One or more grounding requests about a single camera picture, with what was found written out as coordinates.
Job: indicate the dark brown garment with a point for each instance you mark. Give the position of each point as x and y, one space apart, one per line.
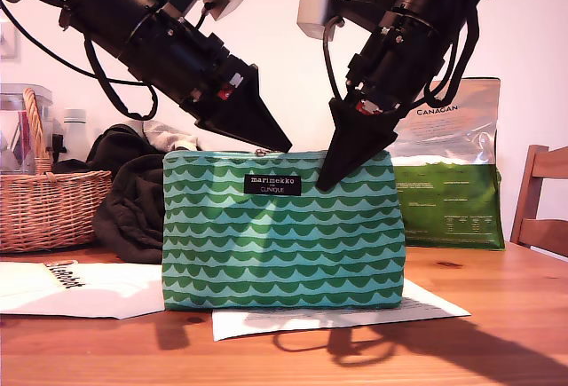
128 208

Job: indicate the printed white paper sheet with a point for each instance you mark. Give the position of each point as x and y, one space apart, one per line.
426 306

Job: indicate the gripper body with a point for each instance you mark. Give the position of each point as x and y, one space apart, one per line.
399 66
177 62

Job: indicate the white wall switch plate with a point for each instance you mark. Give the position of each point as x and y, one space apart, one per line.
9 44

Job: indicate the green wave-patterned zip pouch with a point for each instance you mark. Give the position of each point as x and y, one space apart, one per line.
284 248

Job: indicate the wooden chair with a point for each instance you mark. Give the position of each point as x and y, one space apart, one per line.
528 191

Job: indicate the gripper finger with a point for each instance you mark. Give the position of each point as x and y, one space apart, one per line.
248 111
355 146
231 136

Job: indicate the white insulated bottle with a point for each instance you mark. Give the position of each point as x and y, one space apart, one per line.
75 137

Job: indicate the silver green pet food bag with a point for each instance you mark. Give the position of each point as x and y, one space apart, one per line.
452 208

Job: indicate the clear plastic container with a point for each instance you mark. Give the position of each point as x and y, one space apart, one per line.
13 137

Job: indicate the blank white paper sheet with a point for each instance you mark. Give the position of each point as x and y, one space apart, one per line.
26 297

